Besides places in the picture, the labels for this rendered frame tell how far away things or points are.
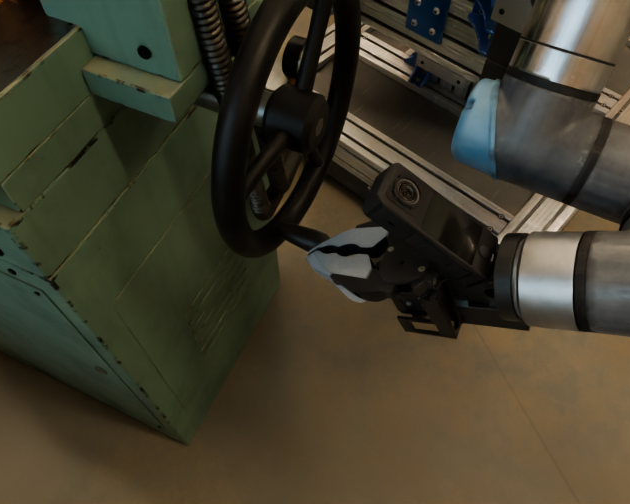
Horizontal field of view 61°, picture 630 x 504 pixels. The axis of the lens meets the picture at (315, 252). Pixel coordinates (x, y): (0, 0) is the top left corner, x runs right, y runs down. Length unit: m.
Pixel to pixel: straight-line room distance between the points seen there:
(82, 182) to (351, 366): 0.84
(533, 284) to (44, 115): 0.42
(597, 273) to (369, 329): 0.94
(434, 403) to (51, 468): 0.83
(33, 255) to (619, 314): 0.50
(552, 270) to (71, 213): 0.44
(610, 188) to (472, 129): 0.11
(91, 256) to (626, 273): 0.51
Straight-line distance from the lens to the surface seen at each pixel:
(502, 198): 1.32
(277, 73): 0.90
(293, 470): 1.21
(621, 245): 0.42
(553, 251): 0.42
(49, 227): 0.58
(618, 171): 0.47
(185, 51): 0.50
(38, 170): 0.54
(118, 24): 0.51
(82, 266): 0.64
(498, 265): 0.43
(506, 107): 0.47
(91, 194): 0.61
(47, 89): 0.53
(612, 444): 1.37
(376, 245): 0.50
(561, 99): 0.46
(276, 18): 0.43
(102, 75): 0.53
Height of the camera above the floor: 1.19
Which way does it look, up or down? 57 degrees down
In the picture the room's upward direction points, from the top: straight up
